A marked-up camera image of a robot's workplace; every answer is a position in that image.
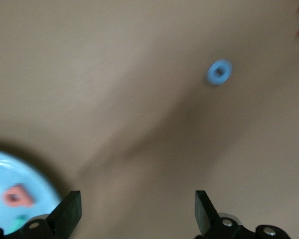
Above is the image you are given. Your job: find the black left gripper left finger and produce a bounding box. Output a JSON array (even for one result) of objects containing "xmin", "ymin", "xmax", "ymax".
[{"xmin": 0, "ymin": 190, "xmax": 82, "ymax": 239}]

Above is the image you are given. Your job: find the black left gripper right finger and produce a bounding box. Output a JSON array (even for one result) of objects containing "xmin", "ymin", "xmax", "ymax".
[{"xmin": 194, "ymin": 190, "xmax": 290, "ymax": 239}]

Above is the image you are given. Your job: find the salmon red foam letter b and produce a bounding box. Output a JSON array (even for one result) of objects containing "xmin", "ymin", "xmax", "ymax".
[{"xmin": 2, "ymin": 183, "xmax": 35, "ymax": 209}]

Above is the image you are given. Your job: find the teal foam letter l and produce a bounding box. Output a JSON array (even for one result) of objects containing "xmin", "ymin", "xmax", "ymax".
[{"xmin": 13, "ymin": 214, "xmax": 28, "ymax": 231}]

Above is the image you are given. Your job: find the blue foam letter o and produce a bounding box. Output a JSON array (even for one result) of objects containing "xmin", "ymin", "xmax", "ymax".
[{"xmin": 205, "ymin": 58, "xmax": 233, "ymax": 87}]

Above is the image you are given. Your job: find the blue plate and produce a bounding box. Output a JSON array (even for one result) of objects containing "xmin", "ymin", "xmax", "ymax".
[{"xmin": 0, "ymin": 148, "xmax": 63, "ymax": 236}]

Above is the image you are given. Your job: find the brown table cover sheet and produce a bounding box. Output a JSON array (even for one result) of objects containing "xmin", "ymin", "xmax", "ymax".
[{"xmin": 0, "ymin": 0, "xmax": 299, "ymax": 239}]

